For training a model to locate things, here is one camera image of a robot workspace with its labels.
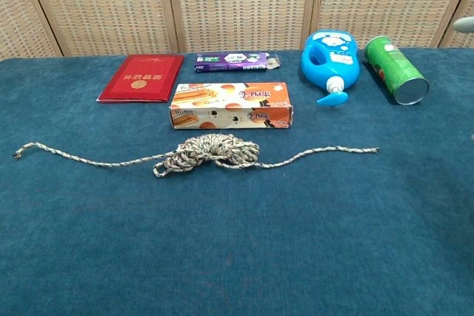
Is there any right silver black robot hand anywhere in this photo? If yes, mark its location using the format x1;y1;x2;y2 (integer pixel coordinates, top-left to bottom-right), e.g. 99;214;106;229
453;17;474;34

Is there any beige speckled braided rope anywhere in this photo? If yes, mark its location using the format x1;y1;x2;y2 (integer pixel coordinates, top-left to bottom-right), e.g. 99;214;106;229
13;133;380;179

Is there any green chips can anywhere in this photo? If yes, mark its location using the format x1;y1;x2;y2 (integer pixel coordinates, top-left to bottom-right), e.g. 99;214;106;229
363;35;430;106

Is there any blue pump bottle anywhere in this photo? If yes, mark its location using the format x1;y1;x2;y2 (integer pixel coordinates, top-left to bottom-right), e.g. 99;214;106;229
300;30;361;107

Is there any purple toothpaste box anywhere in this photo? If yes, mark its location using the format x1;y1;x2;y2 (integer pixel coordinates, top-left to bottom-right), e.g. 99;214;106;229
194;52;281;73

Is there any orange biscuit box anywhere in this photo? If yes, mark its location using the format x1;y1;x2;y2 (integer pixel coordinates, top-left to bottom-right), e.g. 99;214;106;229
169;81;296;130

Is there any blue felt table cover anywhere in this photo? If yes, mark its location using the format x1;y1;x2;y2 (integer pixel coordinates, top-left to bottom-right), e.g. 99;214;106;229
0;47;474;316

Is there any red certificate booklet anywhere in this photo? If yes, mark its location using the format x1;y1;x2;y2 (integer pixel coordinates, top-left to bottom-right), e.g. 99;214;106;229
96;54;185;104

